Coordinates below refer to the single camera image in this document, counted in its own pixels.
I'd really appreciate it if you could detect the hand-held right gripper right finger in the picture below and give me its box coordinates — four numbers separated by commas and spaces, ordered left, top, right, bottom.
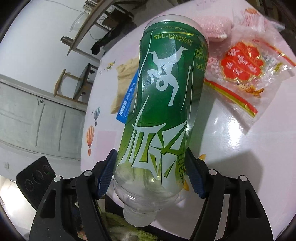
184, 148, 273, 241

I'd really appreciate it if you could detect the dark thermos bottle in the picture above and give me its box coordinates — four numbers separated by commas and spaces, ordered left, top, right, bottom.
61, 36, 74, 48

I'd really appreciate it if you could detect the clear bag with red print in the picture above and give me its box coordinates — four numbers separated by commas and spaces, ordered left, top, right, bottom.
203, 7, 296, 130

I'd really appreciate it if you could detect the white-framed wooden desk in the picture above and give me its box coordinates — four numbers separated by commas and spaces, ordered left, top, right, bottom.
67, 0, 139, 56

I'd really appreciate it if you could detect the green fluffy clothing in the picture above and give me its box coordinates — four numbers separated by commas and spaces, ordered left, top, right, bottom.
76, 204, 192, 241

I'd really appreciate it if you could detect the pink sponge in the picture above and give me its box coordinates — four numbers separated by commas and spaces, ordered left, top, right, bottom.
194, 13, 233, 42

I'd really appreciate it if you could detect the clear plastic container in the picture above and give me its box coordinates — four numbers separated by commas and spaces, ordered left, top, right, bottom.
69, 10, 89, 32

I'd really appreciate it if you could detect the black cloth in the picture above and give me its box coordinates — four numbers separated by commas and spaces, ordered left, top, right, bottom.
91, 28, 116, 55

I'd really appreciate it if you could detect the blue and white carton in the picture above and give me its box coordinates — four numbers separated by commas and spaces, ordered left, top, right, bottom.
116, 69, 140, 124

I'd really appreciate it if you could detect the beige cloth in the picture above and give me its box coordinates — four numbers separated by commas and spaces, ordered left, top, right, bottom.
110, 57, 140, 114

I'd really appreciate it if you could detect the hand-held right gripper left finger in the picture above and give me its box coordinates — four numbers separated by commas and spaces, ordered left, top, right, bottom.
29, 148, 117, 241

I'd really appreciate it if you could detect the brown cardboard box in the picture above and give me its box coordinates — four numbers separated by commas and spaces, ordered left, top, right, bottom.
102, 14, 121, 28

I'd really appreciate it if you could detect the white panelled door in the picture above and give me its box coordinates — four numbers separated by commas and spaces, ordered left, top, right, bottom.
0, 74, 87, 158

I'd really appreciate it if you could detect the green plastic bottle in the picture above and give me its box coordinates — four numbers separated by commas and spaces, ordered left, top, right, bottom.
113, 14, 210, 227

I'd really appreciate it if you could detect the wooden chair with black seat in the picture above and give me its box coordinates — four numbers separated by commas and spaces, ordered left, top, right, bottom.
54, 62, 99, 102

